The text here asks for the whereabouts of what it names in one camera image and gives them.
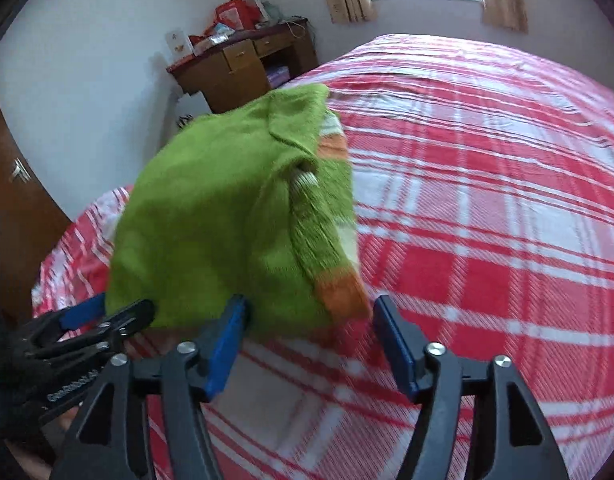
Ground red plaid bed sheet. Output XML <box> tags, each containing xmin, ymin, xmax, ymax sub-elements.
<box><xmin>31</xmin><ymin>34</ymin><xmax>614</xmax><ymax>480</ymax></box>

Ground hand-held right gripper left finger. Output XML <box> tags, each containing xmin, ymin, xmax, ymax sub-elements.
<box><xmin>50</xmin><ymin>294</ymin><xmax>250</xmax><ymax>480</ymax></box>

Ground brown wooden door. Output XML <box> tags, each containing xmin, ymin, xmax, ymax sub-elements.
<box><xmin>0</xmin><ymin>72</ymin><xmax>73</xmax><ymax>322</ymax></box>

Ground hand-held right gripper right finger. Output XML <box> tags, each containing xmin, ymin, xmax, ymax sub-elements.
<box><xmin>373</xmin><ymin>294</ymin><xmax>570</xmax><ymax>480</ymax></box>

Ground brown wooden desk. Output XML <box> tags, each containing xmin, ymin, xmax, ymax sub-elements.
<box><xmin>166</xmin><ymin>22</ymin><xmax>320</xmax><ymax>114</ymax></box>

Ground red box on desk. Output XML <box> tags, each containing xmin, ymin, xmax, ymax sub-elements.
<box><xmin>214</xmin><ymin>0</ymin><xmax>258</xmax><ymax>31</ymax></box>

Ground green knitted sweater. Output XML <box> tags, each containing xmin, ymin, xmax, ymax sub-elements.
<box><xmin>107</xmin><ymin>83</ymin><xmax>373</xmax><ymax>341</ymax></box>

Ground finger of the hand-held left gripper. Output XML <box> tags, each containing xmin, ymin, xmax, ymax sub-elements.
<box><xmin>93</xmin><ymin>299</ymin><xmax>156</xmax><ymax>349</ymax></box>
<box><xmin>32</xmin><ymin>292</ymin><xmax>108</xmax><ymax>334</ymax></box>

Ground white card box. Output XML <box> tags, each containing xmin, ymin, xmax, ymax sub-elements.
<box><xmin>166</xmin><ymin>28</ymin><xmax>194</xmax><ymax>59</ymax></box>

